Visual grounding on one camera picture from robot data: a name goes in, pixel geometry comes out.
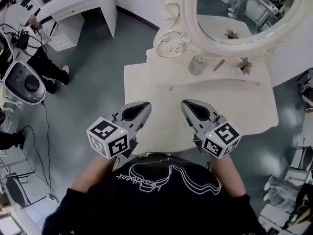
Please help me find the white work table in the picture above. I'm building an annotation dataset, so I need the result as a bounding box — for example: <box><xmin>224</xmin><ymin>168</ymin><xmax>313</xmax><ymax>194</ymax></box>
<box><xmin>258</xmin><ymin>203</ymin><xmax>294</xmax><ymax>235</ymax></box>

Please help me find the black frame chair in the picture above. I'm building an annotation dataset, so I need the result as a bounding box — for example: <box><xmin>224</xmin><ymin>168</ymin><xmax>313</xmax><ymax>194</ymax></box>
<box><xmin>4</xmin><ymin>171</ymin><xmax>34</xmax><ymax>209</ymax></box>

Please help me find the white black sneaker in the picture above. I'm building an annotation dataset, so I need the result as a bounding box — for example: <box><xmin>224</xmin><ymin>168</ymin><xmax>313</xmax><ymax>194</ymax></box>
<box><xmin>299</xmin><ymin>69</ymin><xmax>313</xmax><ymax>107</ymax></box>

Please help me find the small brown stick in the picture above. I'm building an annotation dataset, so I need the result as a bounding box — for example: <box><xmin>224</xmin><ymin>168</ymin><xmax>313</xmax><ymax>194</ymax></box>
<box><xmin>212</xmin><ymin>59</ymin><xmax>225</xmax><ymax>72</ymax></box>

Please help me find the oval mirror ornate white frame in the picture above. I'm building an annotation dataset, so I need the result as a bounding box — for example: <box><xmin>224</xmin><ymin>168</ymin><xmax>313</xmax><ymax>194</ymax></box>
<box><xmin>154</xmin><ymin>0</ymin><xmax>306</xmax><ymax>61</ymax></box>

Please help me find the black floor cable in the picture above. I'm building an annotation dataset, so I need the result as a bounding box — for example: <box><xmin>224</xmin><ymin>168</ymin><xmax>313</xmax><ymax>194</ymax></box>
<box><xmin>23</xmin><ymin>101</ymin><xmax>61</xmax><ymax>204</ymax></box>

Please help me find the person's black printed shirt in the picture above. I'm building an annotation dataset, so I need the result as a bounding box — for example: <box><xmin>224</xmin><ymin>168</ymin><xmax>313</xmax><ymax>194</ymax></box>
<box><xmin>44</xmin><ymin>153</ymin><xmax>267</xmax><ymax>235</ymax></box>

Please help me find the person's left forearm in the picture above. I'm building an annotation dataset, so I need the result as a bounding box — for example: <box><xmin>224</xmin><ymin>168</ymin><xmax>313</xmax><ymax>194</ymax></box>
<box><xmin>70</xmin><ymin>154</ymin><xmax>118</xmax><ymax>198</ymax></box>

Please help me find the white desk with hutch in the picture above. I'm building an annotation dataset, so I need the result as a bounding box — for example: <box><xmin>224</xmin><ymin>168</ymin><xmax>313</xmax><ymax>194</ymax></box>
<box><xmin>21</xmin><ymin>0</ymin><xmax>118</xmax><ymax>52</ymax></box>

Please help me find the white ornate dressing table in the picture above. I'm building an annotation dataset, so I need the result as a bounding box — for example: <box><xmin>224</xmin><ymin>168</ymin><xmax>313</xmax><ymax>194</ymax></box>
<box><xmin>123</xmin><ymin>30</ymin><xmax>279</xmax><ymax>155</ymax></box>

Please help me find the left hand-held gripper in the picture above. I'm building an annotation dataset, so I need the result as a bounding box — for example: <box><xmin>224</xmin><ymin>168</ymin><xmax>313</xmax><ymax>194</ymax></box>
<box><xmin>86</xmin><ymin>101</ymin><xmax>152</xmax><ymax>161</ymax></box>

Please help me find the person's right forearm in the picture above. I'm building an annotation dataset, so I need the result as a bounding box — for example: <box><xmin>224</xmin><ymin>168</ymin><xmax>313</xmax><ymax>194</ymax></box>
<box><xmin>209</xmin><ymin>154</ymin><xmax>246</xmax><ymax>198</ymax></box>

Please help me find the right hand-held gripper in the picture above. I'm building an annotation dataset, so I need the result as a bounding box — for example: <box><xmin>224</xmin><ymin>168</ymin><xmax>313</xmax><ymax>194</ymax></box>
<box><xmin>181</xmin><ymin>99</ymin><xmax>242</xmax><ymax>160</ymax></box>

